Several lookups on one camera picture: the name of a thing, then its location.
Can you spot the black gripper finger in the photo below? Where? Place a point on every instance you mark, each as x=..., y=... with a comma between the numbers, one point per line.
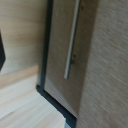
x=1, y=53

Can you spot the large brown drawer front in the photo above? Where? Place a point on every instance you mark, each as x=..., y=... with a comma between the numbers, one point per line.
x=60, y=50

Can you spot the brown wooden drawer cabinet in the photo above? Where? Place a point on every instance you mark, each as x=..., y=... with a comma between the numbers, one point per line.
x=106, y=66

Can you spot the narrow brown drawer front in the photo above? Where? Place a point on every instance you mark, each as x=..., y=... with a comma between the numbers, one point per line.
x=110, y=66

